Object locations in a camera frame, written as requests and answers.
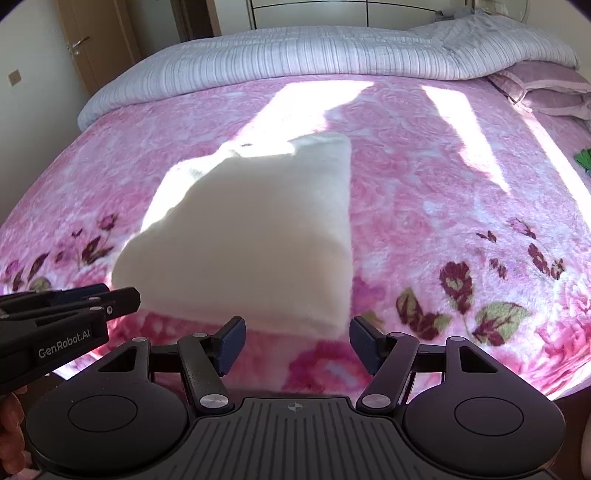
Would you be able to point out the white wardrobe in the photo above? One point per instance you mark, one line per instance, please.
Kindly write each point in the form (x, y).
(346, 11)

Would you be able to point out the person's left hand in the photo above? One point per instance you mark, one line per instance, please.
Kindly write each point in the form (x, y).
(10, 429)

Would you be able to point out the green cloth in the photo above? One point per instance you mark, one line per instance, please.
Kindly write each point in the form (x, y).
(584, 159)

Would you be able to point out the pink floral blanket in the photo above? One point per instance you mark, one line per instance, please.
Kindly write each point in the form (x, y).
(438, 184)

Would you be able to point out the pink pillow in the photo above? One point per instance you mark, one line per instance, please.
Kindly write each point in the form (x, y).
(545, 87)

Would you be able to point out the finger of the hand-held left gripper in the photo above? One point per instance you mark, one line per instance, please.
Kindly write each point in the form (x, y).
(124, 302)
(83, 293)

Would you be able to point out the brown square wall switch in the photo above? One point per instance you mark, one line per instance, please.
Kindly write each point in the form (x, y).
(14, 76)

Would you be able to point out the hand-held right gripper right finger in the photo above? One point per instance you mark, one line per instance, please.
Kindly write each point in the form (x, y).
(364, 344)

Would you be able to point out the brown wooden door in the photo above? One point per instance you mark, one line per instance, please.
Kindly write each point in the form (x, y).
(99, 41)

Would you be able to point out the white fluffy garment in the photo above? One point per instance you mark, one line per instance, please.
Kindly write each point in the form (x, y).
(258, 230)

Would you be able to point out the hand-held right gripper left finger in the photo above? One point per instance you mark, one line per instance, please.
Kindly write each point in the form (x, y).
(231, 346)

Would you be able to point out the white striped quilt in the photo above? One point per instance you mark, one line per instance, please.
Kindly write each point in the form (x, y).
(300, 50)

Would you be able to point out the brown door frame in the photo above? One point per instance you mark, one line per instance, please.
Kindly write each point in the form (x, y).
(196, 16)

